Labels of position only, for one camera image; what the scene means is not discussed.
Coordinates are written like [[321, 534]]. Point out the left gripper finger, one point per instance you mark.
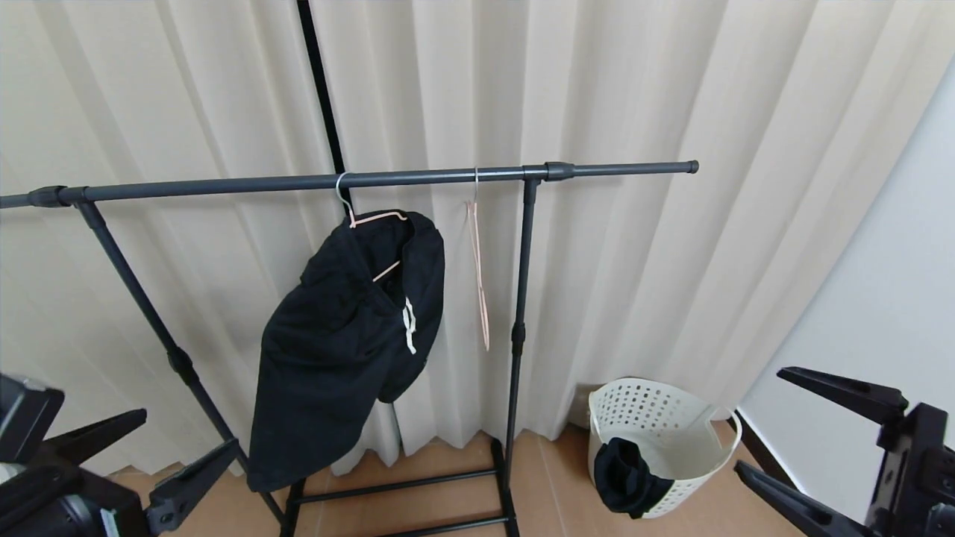
[[97, 440], [194, 485]]

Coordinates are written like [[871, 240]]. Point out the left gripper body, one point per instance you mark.
[[60, 507]]

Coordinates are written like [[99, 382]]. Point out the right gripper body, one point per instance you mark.
[[918, 477]]

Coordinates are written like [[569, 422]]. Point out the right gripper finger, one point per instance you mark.
[[858, 395], [806, 511]]

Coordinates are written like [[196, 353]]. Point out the black shorts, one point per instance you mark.
[[328, 373]]

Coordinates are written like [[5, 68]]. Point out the pink clothes hanger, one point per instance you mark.
[[481, 298], [373, 217]]

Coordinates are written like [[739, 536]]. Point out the white laundry basket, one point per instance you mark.
[[656, 410]]

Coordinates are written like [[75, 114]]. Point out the black clothes rack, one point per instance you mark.
[[224, 182]]

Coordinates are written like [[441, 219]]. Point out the black garment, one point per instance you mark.
[[627, 477]]

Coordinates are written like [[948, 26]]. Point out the white curtain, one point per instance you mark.
[[597, 89], [149, 89]]

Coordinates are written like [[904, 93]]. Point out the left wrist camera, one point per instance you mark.
[[26, 418]]

